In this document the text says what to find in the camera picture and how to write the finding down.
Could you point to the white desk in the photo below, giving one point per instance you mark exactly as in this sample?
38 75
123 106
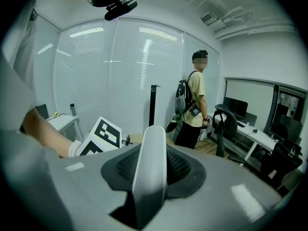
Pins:
252 135
62 120

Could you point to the white wristband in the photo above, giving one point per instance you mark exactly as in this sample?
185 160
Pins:
73 149

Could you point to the black computer monitor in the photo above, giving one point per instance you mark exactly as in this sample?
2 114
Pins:
286 127
234 107

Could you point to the white ceiling pipes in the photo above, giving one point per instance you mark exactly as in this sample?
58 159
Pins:
264 30

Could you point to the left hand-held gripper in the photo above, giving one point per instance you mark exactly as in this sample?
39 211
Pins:
106 131

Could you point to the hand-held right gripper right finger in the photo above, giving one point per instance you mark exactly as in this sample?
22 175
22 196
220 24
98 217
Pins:
211 208

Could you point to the small black monitor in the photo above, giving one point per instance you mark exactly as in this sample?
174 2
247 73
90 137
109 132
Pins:
250 119

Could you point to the black head camera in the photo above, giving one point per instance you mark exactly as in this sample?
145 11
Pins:
120 9

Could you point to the black office chair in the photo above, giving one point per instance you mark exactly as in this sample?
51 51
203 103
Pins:
281 162
228 126
42 111

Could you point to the person's left forearm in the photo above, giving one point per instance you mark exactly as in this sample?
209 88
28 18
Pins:
48 133

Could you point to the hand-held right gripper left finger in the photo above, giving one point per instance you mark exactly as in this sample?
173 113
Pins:
84 194

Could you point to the white ceiling vent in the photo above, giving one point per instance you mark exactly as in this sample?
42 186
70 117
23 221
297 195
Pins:
208 17

